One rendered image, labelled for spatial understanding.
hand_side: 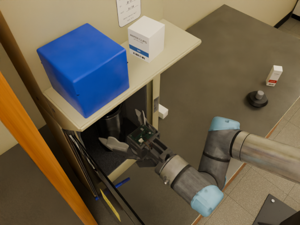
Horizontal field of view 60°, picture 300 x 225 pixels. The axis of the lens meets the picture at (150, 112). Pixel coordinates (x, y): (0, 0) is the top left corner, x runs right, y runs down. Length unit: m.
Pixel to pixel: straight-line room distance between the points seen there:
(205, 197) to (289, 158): 0.20
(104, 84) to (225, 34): 1.25
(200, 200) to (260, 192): 1.51
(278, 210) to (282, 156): 1.48
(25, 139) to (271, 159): 0.50
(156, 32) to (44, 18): 0.19
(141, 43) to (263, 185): 1.80
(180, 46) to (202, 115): 0.64
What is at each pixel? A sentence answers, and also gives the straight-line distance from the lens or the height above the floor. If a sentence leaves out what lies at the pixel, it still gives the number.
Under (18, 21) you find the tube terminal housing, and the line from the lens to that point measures 0.43.
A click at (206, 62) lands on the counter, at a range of 1.39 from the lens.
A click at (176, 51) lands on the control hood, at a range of 0.55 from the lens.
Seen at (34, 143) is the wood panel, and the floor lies 1.52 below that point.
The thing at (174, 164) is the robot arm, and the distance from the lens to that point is 0.65.
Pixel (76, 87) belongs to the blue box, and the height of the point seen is 1.59.
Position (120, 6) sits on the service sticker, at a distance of 0.53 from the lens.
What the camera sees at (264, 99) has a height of 0.98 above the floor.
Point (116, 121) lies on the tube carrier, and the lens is 0.83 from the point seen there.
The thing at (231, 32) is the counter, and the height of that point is 0.94.
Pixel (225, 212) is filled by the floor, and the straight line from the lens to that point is 2.00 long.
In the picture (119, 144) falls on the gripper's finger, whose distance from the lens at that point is 0.72.
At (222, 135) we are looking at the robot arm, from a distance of 0.70.
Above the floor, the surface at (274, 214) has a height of 0.02.
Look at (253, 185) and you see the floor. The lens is 2.13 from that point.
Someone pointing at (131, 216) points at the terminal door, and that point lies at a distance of 0.49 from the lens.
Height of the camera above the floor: 1.86
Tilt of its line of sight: 53 degrees down
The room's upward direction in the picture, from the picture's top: straight up
